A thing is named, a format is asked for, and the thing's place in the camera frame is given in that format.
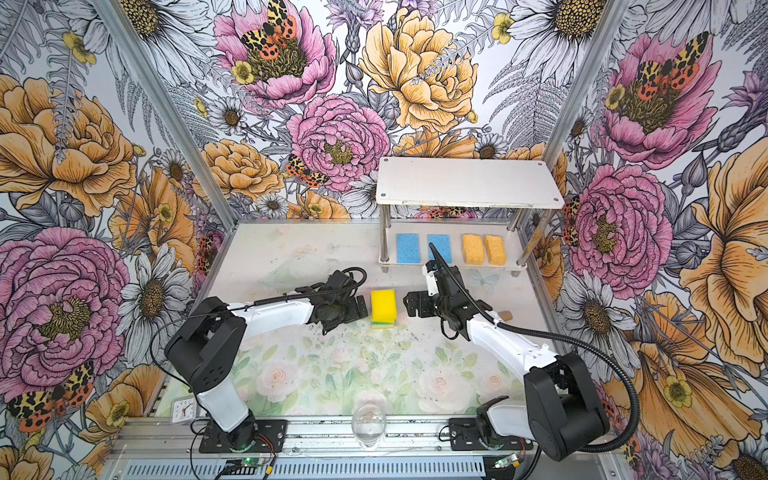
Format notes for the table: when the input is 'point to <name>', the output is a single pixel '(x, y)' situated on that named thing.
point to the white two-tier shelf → (474, 213)
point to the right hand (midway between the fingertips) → (419, 307)
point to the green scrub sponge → (383, 325)
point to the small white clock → (183, 409)
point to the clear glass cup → (368, 425)
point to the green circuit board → (505, 462)
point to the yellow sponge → (384, 306)
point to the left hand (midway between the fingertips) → (352, 321)
